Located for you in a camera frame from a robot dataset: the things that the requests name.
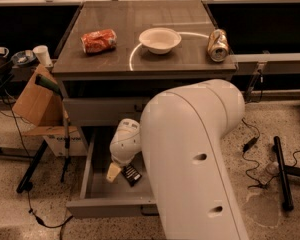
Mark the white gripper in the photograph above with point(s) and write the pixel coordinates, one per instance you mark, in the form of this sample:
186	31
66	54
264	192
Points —
124	149

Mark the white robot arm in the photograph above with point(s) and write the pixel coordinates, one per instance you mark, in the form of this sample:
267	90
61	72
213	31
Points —
179	135

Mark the open grey middle drawer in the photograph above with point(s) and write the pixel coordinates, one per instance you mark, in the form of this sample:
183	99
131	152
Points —
98	197

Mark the closed grey upper drawer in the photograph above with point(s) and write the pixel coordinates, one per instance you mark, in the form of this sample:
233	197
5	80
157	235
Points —
103	111

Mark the grey drawer cabinet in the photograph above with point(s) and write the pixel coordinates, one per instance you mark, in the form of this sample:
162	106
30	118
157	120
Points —
130	70

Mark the white printed box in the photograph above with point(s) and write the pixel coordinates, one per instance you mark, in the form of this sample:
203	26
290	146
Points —
56	142

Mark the black table leg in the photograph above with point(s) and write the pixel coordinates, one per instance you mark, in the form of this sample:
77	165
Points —
25	183

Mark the brown cardboard box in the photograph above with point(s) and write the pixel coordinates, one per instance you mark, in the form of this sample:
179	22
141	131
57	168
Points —
40	106

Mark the crushed orange soda can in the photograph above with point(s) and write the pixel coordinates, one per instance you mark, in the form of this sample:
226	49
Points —
99	41

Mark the white paper cup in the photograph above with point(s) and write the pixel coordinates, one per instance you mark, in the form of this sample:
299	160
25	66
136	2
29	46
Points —
42	54

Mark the white paper bowl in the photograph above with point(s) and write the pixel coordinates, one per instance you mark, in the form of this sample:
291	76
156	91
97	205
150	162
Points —
159	40

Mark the blue bowl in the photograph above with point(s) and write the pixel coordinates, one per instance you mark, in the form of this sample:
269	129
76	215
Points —
24	58

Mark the gold soda can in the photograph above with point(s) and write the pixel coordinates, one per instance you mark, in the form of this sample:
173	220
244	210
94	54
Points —
218	48

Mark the black chair leg base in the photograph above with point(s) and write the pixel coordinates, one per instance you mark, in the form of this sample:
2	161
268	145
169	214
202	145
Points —
284	172

